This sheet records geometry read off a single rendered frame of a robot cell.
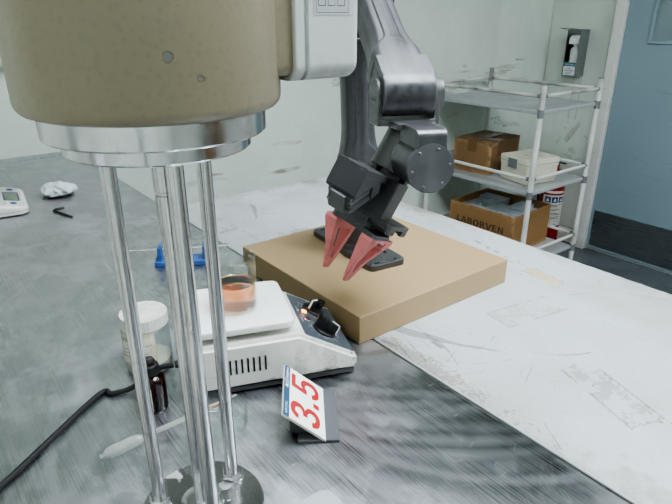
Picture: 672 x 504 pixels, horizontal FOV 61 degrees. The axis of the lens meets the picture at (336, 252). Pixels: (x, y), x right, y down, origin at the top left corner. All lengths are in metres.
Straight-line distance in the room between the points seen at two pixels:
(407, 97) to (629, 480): 0.47
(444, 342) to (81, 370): 0.49
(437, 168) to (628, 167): 2.97
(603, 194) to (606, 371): 2.89
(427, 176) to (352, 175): 0.08
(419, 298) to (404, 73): 0.33
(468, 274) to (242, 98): 0.75
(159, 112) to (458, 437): 0.53
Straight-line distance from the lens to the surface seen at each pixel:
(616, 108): 3.59
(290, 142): 2.52
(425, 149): 0.64
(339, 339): 0.74
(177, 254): 0.24
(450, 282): 0.90
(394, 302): 0.82
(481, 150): 2.92
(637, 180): 3.57
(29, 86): 0.22
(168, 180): 0.23
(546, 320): 0.92
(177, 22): 0.20
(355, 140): 0.91
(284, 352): 0.70
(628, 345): 0.90
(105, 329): 0.90
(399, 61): 0.73
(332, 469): 0.61
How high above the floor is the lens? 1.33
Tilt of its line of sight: 23 degrees down
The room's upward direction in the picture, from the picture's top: straight up
